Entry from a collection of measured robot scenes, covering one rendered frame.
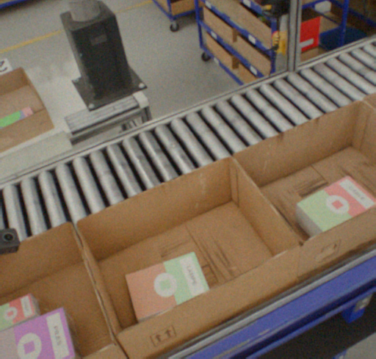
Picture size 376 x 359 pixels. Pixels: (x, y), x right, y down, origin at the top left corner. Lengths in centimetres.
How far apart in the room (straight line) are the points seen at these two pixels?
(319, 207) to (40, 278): 68
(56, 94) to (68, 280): 105
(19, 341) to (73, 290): 17
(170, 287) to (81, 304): 22
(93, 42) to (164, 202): 83
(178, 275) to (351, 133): 63
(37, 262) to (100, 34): 94
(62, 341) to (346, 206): 69
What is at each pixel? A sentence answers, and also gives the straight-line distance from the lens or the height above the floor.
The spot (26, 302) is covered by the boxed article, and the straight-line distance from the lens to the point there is 103.
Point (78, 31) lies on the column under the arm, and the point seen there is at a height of 107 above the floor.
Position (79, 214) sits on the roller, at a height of 75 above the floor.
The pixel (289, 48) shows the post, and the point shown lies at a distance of 176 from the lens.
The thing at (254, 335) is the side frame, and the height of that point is 91.
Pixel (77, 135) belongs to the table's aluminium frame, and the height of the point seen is 72.
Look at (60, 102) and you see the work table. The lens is 188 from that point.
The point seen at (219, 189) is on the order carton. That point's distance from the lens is 108.
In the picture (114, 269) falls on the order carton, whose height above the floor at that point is 89.
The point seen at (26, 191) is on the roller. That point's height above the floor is 75.
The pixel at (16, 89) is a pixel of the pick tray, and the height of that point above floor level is 76.
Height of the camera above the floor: 177
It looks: 46 degrees down
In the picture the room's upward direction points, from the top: 10 degrees counter-clockwise
